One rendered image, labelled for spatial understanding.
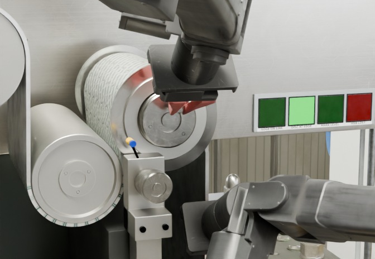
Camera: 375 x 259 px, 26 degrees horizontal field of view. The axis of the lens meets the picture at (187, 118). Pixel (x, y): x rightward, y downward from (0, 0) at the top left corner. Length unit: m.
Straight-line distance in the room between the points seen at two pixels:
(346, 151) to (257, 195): 2.65
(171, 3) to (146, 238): 0.60
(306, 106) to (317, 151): 3.75
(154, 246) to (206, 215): 0.08
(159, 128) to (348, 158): 2.57
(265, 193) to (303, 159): 4.24
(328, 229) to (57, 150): 0.37
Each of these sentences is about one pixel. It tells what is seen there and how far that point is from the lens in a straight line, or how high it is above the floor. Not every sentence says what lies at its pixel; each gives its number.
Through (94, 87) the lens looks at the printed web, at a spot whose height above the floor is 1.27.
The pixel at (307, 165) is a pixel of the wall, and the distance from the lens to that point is 5.22.
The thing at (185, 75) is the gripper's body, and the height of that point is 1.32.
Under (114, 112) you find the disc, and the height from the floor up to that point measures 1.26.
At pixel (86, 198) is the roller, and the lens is 1.09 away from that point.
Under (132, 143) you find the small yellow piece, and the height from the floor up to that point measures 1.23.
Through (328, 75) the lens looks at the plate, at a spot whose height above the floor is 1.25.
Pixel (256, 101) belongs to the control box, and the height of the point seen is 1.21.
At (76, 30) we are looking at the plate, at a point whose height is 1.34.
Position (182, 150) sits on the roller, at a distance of 1.09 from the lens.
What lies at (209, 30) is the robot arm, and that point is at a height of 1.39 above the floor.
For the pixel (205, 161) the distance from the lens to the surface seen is 1.12.
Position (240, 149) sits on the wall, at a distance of 4.76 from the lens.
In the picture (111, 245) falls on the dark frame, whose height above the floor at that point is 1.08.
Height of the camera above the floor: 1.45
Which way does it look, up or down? 11 degrees down
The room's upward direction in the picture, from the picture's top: straight up
